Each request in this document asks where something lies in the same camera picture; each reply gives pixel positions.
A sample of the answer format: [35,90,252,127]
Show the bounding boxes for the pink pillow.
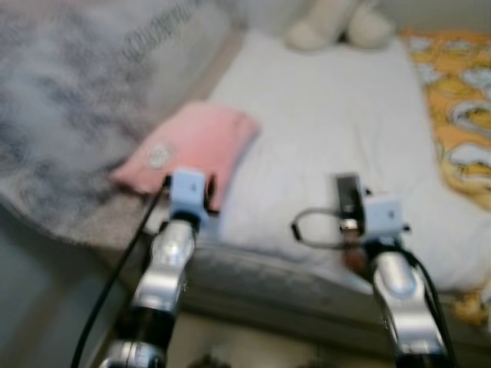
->
[110,101,260,212]

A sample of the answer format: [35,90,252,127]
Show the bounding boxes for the white bed sheet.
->
[207,31,491,292]

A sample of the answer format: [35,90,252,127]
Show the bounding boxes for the grey quilted mattress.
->
[100,238,491,361]

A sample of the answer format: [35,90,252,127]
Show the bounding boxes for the yellow cartoon print bedsheet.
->
[399,29,491,327]

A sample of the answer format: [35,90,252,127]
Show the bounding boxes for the beige plush toy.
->
[285,0,396,53]

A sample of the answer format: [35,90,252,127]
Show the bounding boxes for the grey swirl patterned blanket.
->
[0,0,246,246]

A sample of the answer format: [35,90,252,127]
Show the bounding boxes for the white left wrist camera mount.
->
[169,169,209,225]

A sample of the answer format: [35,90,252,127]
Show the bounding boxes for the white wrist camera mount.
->
[361,193,404,245]
[169,169,209,225]

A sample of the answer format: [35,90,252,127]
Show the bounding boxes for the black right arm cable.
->
[290,205,453,368]

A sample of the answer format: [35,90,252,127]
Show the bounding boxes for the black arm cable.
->
[290,205,453,368]
[71,180,171,368]

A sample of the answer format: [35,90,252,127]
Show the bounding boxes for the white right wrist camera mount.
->
[361,193,404,245]

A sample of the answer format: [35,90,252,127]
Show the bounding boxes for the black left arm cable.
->
[71,180,171,368]

